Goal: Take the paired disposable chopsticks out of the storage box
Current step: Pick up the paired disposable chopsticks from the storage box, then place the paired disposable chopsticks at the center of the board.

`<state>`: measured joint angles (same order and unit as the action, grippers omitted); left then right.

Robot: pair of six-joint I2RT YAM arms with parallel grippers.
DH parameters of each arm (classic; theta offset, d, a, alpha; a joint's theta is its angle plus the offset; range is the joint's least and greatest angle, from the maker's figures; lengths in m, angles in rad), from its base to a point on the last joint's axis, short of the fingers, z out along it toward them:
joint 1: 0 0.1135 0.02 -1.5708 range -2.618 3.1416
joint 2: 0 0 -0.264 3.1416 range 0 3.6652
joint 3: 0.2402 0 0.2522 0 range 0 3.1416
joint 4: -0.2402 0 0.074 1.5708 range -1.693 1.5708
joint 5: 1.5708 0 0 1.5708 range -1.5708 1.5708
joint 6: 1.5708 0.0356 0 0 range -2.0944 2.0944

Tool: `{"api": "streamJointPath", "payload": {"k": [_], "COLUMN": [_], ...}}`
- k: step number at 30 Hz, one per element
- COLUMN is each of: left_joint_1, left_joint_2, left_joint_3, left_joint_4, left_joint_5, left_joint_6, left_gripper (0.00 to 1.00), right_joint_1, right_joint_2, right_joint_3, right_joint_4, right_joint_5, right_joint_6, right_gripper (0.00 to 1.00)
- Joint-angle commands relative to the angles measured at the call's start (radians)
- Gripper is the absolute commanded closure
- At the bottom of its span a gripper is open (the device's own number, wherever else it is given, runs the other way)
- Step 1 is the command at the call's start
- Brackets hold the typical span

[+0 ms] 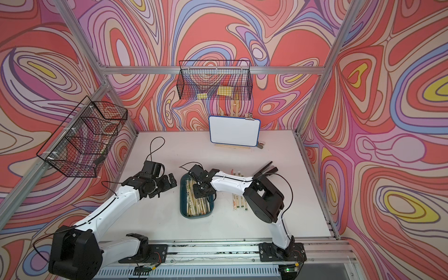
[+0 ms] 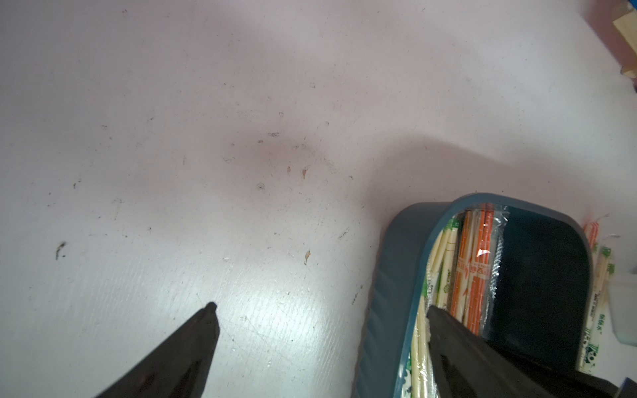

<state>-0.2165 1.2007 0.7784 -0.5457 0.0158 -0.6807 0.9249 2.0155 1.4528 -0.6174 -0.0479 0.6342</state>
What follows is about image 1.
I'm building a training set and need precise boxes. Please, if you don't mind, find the wooden whiteboard stand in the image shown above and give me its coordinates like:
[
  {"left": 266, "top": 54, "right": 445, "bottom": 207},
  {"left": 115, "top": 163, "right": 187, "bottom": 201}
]
[{"left": 215, "top": 97, "right": 265, "bottom": 151}]

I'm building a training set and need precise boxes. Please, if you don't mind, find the small white whiteboard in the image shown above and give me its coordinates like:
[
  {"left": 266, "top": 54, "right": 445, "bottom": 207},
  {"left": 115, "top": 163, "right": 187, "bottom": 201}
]
[{"left": 208, "top": 115, "right": 261, "bottom": 148}]

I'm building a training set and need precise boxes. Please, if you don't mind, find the black wire basket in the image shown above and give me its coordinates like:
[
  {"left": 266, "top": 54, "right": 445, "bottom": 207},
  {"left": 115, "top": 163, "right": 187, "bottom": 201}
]
[
  {"left": 36, "top": 97, "right": 128, "bottom": 178},
  {"left": 176, "top": 59, "right": 253, "bottom": 100}
]

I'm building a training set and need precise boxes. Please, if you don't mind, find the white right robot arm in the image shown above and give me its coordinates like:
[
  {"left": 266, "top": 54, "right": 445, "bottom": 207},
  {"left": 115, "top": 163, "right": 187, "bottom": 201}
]
[{"left": 188, "top": 164, "right": 306, "bottom": 265}]

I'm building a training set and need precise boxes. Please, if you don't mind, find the black wire basket left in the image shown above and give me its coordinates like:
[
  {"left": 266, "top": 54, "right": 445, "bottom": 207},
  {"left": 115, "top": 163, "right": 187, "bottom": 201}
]
[{"left": 36, "top": 97, "right": 128, "bottom": 178}]

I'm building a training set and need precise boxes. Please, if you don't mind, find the black wire basket back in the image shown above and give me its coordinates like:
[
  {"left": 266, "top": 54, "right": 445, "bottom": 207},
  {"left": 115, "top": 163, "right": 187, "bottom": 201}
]
[{"left": 176, "top": 59, "right": 253, "bottom": 100}]

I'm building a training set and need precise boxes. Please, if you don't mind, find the aluminium frame post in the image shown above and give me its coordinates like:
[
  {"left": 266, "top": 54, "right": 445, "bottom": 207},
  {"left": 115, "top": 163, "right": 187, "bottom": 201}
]
[{"left": 52, "top": 0, "right": 139, "bottom": 134}]

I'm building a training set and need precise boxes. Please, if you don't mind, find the black stapler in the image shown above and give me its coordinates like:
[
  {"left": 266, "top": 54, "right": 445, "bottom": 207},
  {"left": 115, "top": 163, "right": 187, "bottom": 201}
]
[{"left": 253, "top": 161, "right": 278, "bottom": 178}]

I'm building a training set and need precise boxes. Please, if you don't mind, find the teal plastic storage box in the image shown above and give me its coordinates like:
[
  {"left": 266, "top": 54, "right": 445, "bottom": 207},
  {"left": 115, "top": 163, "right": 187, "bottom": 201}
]
[{"left": 180, "top": 174, "right": 215, "bottom": 219}]

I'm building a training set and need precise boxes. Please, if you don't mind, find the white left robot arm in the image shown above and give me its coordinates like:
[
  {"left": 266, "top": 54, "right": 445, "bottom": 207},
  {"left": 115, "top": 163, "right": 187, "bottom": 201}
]
[{"left": 48, "top": 161, "right": 177, "bottom": 280}]

